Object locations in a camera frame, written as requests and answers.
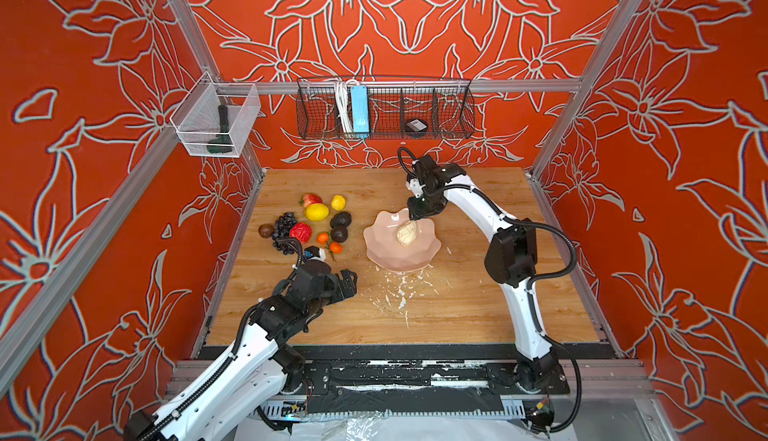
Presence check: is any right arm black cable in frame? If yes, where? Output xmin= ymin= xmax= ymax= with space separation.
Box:
xmin=397 ymin=145 xmax=584 ymax=433

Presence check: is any pink scalloped fruit bowl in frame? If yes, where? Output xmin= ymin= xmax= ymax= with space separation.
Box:
xmin=363 ymin=208 xmax=442 ymax=272

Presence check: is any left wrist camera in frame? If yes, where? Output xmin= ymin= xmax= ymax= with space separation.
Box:
xmin=303 ymin=246 xmax=327 ymax=262

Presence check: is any white coiled cable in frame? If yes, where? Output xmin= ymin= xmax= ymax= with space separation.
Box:
xmin=333 ymin=79 xmax=354 ymax=135

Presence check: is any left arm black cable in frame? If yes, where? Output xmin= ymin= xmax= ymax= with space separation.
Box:
xmin=137 ymin=236 xmax=304 ymax=441

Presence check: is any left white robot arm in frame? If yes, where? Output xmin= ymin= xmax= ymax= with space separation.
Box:
xmin=123 ymin=259 xmax=358 ymax=440

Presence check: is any large yellow lemon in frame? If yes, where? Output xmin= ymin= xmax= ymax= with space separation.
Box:
xmin=305 ymin=202 xmax=330 ymax=222

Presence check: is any brown kiwi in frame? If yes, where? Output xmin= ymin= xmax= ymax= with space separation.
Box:
xmin=258 ymin=223 xmax=276 ymax=238

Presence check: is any black round puck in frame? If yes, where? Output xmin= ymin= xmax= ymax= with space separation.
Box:
xmin=403 ymin=118 xmax=429 ymax=138

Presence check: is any dark green brush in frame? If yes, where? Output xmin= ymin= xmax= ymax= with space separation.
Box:
xmin=206 ymin=104 xmax=234 ymax=154

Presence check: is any beige garlic-like fruit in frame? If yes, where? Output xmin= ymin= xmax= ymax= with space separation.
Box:
xmin=396 ymin=221 xmax=419 ymax=246

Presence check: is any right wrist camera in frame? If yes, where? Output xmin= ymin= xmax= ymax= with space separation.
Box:
xmin=406 ymin=177 xmax=424 ymax=198

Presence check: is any light blue box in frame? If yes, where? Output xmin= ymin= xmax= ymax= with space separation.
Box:
xmin=349 ymin=85 xmax=370 ymax=138

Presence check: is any black wire basket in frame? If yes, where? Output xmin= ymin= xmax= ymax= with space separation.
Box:
xmin=296 ymin=75 xmax=476 ymax=140

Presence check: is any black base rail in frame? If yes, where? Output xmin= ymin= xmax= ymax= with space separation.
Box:
xmin=296 ymin=343 xmax=575 ymax=417

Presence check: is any black grape bunch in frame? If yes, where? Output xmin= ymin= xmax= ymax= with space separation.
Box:
xmin=271 ymin=212 xmax=298 ymax=255

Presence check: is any dark avocado upper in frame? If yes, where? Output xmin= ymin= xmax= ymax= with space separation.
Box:
xmin=330 ymin=211 xmax=352 ymax=228

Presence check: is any red wrinkled strawberry fruit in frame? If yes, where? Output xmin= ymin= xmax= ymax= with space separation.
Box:
xmin=289 ymin=222 xmax=312 ymax=244

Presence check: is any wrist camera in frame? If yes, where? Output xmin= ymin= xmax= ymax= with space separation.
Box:
xmin=406 ymin=177 xmax=424 ymax=198
xmin=303 ymin=246 xmax=327 ymax=262

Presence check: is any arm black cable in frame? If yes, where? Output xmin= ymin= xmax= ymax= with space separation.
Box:
xmin=397 ymin=145 xmax=584 ymax=433
xmin=137 ymin=236 xmax=304 ymax=441

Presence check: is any clear plastic bin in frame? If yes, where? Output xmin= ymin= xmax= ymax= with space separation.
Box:
xmin=170 ymin=72 xmax=261 ymax=158

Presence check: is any orange tangerine right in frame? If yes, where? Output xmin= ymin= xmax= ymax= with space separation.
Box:
xmin=328 ymin=242 xmax=343 ymax=254

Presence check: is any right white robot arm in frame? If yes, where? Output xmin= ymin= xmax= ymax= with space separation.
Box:
xmin=397 ymin=147 xmax=576 ymax=383

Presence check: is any small yellow lemon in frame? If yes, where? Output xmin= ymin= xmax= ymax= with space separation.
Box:
xmin=330 ymin=194 xmax=346 ymax=211

